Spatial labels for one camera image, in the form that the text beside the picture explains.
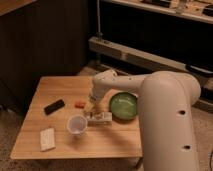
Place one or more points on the white ceramic cup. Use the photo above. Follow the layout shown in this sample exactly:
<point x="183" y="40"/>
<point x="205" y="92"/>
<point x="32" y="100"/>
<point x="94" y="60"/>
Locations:
<point x="77" y="125"/>

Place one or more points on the black rectangular bar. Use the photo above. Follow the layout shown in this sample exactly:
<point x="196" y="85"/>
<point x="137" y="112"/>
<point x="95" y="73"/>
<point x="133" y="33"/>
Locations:
<point x="54" y="107"/>

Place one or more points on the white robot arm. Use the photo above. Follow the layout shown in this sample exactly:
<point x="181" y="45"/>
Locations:
<point x="164" y="106"/>

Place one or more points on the metal pole stand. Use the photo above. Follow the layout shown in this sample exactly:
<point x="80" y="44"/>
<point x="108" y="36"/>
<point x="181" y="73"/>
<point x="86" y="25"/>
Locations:
<point x="99" y="33"/>

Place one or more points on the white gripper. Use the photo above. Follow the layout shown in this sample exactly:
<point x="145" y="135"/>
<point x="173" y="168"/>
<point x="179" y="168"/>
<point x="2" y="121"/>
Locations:
<point x="94" y="98"/>

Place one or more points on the background shelf with items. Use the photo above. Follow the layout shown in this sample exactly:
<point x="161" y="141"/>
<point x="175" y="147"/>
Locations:
<point x="187" y="9"/>

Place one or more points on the white patterned box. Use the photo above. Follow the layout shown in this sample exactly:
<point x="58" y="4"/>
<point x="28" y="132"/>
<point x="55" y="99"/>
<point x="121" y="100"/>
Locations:
<point x="99" y="118"/>

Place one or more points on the wooden table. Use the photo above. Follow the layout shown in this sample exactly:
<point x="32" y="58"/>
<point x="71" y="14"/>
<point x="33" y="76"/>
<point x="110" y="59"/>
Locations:
<point x="116" y="140"/>

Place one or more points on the green bowl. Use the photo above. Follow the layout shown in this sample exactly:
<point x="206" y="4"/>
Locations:
<point x="123" y="105"/>

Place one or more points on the grey base beam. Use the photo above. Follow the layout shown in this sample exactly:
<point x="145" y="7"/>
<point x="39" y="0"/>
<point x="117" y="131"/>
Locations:
<point x="147" y="60"/>

